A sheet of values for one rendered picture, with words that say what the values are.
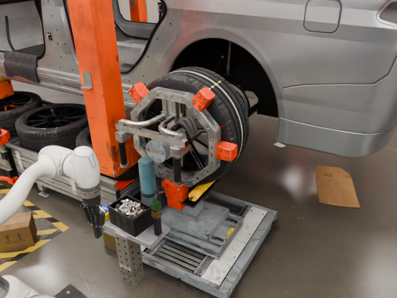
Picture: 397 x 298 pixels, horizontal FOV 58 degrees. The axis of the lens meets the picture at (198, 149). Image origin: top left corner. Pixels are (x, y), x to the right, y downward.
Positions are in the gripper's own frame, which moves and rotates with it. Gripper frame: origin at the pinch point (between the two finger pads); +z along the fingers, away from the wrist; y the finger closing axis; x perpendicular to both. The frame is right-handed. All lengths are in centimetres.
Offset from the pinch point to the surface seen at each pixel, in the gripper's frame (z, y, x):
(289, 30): -71, 50, 103
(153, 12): 11, -319, 530
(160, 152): -17.7, 5.5, 45.0
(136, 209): 10.6, -1.9, 30.1
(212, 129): -30, 28, 58
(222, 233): 53, 29, 76
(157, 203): 1.3, 12.4, 29.3
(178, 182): -9.3, 20.3, 36.8
